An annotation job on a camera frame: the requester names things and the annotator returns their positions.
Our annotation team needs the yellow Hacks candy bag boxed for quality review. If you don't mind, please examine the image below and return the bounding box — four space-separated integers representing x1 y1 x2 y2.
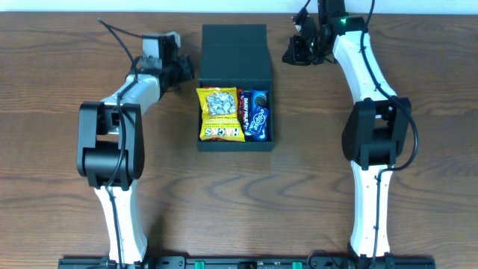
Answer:
195 87 246 143

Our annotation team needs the dark green box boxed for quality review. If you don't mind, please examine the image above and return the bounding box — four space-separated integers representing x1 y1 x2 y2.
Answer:
196 24 275 152

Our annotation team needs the blue Dairy Milk chocolate bar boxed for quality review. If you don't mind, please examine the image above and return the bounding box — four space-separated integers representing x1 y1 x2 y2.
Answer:
239 90 252 137

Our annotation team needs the blue Oreo cookie pack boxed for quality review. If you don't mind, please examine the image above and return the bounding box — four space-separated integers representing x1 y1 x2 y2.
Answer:
250 89 269 141

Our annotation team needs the blue Eclipse mint tin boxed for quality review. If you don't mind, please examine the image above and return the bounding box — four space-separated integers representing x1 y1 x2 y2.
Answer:
246 106 270 137

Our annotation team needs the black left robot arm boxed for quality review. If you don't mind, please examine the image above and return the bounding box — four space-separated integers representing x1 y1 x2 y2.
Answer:
77 31 194 268

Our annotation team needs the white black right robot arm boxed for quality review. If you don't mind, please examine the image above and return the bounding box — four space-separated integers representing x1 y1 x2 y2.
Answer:
282 1 418 261

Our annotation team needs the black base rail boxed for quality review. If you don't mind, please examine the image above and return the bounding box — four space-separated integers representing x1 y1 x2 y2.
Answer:
58 255 437 269

